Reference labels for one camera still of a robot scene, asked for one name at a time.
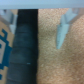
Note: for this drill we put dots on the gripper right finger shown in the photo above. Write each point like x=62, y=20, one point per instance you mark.
x=63, y=30

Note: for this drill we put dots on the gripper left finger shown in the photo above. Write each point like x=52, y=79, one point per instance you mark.
x=10, y=20

